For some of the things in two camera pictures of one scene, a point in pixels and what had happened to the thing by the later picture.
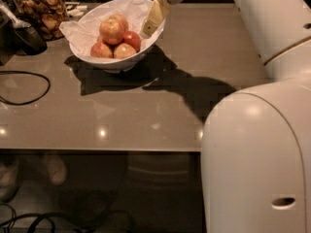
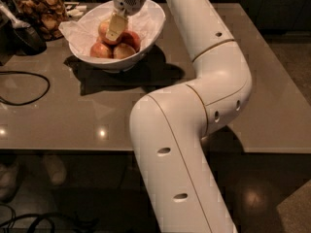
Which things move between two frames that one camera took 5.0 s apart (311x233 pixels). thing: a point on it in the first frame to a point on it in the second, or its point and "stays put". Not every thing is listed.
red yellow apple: (112, 31) stays put
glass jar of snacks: (43, 7) stays put
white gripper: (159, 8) to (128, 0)
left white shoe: (9, 181) stays put
